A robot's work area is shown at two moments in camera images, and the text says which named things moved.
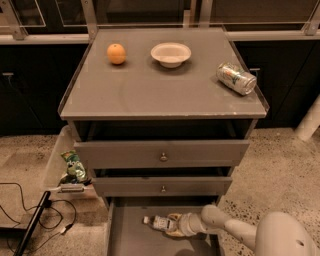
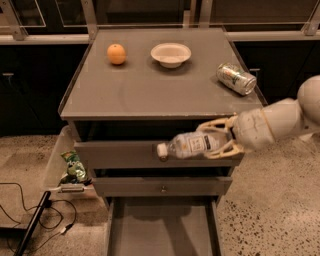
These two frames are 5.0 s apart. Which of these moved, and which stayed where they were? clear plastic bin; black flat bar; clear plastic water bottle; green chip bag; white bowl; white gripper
Moved: white gripper; clear plastic water bottle
Stayed: green chip bag; black flat bar; white bowl; clear plastic bin
